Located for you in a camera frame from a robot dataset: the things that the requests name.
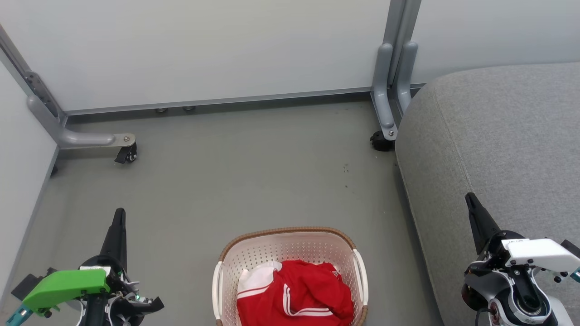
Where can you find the grey partition bottom rail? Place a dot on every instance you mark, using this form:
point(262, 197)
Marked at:
point(226, 100)

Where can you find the red garment with white stripes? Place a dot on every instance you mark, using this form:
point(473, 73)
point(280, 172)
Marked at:
point(308, 294)

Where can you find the white perforated laundry basket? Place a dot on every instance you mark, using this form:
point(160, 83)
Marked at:
point(281, 246)

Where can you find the black caster wheel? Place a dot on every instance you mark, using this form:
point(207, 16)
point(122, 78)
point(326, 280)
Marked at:
point(127, 154)
point(381, 141)

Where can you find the grey fabric sofa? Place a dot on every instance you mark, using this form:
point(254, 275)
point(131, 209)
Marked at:
point(498, 145)

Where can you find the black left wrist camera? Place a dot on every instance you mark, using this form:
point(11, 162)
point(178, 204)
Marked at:
point(28, 283)

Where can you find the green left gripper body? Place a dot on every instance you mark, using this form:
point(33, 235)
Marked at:
point(63, 285)

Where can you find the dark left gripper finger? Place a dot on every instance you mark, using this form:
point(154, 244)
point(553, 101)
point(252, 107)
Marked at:
point(118, 240)

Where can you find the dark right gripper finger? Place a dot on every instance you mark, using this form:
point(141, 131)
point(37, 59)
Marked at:
point(481, 226)

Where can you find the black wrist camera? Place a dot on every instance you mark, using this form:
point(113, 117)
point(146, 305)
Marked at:
point(572, 248)
point(28, 283)

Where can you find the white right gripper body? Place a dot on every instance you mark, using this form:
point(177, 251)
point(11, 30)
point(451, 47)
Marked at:
point(539, 253)

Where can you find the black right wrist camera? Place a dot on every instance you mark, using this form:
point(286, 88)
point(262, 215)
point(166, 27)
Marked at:
point(572, 248)

